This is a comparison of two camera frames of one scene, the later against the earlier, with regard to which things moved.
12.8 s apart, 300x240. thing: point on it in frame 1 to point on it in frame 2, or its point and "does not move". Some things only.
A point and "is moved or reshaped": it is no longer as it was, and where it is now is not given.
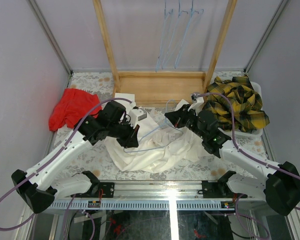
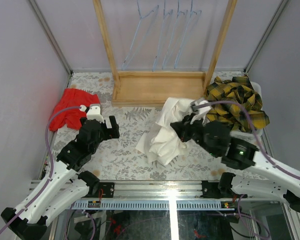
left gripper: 125,135 to 109,128
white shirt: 161,149 is moved or reshaped
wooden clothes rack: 153,87 does not move
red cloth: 73,105 does not move
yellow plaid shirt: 247,104 does not move
